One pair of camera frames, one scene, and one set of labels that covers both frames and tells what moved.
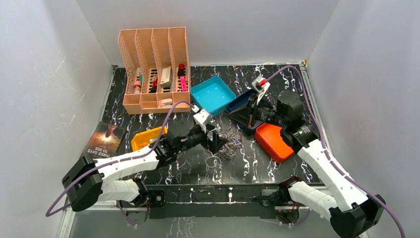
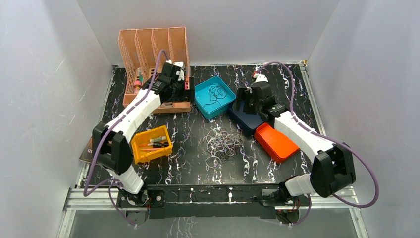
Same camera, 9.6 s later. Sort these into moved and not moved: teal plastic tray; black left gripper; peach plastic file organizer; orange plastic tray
Moved: black left gripper
Not moved: teal plastic tray; orange plastic tray; peach plastic file organizer
